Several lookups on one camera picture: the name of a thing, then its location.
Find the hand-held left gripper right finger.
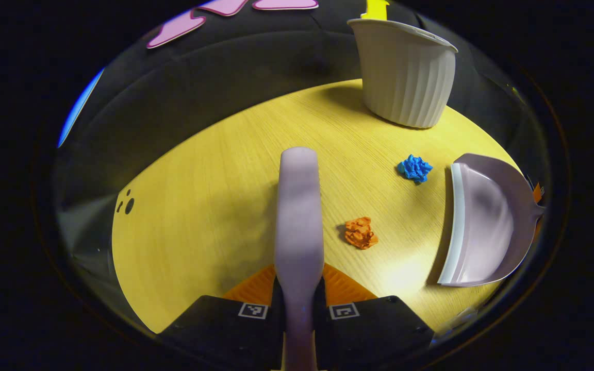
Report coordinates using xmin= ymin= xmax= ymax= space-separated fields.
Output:
xmin=315 ymin=263 xmax=435 ymax=371

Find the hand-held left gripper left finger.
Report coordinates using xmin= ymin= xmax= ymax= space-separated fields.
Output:
xmin=158 ymin=264 xmax=285 ymax=371

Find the orange paper trash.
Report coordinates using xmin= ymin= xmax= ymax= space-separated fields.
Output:
xmin=344 ymin=216 xmax=379 ymax=250

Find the yellow wooden desktop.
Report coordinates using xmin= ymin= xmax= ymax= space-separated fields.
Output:
xmin=111 ymin=78 xmax=522 ymax=334

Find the lilac small broom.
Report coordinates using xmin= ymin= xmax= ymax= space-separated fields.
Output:
xmin=274 ymin=147 xmax=325 ymax=371

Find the blue paper trash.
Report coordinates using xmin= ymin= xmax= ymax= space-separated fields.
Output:
xmin=397 ymin=154 xmax=434 ymax=184

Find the white ribbed garbage bin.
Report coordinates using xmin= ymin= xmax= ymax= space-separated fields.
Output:
xmin=347 ymin=19 xmax=458 ymax=129

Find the lilac dustpan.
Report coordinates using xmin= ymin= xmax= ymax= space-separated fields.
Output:
xmin=437 ymin=153 xmax=545 ymax=288

